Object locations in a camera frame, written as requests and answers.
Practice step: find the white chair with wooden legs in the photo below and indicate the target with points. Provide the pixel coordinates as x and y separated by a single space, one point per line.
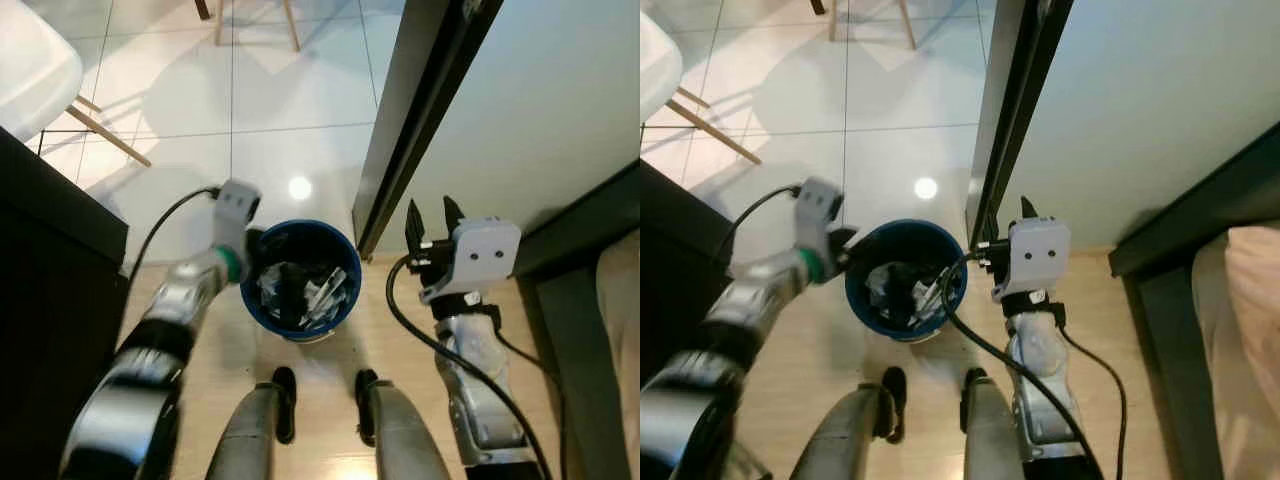
655 70
30 70

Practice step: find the grey left robot leg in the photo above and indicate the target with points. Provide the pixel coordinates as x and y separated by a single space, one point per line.
850 440
240 440

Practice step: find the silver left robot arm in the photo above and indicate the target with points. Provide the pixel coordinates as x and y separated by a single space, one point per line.
700 410
130 400

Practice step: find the black door frame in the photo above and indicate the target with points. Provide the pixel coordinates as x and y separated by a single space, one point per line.
1010 100
420 100

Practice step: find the wooden legged chair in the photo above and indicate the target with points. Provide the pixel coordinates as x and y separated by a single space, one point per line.
905 25
291 25

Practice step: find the blue round trash bin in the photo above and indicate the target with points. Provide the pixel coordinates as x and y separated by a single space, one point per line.
905 232
300 232

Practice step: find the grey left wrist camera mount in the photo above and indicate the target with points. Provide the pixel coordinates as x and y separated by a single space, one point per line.
820 205
237 205

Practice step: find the grey robot leg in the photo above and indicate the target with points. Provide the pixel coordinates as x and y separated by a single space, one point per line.
850 440
240 440
995 440
400 440

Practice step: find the black cabinet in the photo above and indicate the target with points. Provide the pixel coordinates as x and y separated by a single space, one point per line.
50 300
680 280

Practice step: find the crumpled trash with black bag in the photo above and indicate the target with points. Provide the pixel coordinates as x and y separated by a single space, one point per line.
925 300
320 300

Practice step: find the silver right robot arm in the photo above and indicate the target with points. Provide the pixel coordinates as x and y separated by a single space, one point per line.
1040 390
480 400

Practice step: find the grey right robot leg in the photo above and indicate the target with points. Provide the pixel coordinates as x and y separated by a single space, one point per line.
400 440
995 440

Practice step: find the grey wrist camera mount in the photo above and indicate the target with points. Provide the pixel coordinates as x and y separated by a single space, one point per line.
820 205
485 255
1040 250
237 205

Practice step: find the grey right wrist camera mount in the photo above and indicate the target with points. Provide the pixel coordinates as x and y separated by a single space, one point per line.
485 255
1040 250

